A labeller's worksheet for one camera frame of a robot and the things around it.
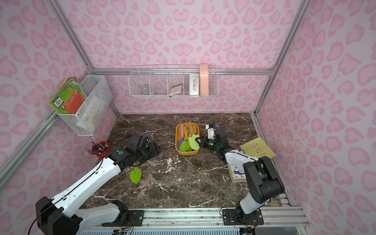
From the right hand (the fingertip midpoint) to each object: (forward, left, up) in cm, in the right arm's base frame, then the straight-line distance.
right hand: (194, 139), depth 88 cm
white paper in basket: (+7, +58, +14) cm, 60 cm away
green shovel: (-18, +36, -13) cm, 42 cm away
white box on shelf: (+30, +1, +18) cm, 34 cm away
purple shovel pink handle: (+7, +9, -11) cm, 16 cm away
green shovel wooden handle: (0, +2, -1) cm, 2 cm away
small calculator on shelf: (+28, +12, +15) cm, 34 cm away
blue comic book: (-18, -24, -11) cm, 32 cm away
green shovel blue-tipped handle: (+2, +7, -11) cm, 13 cm away
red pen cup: (-5, +56, -4) cm, 57 cm away
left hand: (-10, +19, +5) cm, 22 cm away
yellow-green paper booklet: (+2, -42, -14) cm, 45 cm away
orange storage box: (+15, -1, -9) cm, 17 cm away
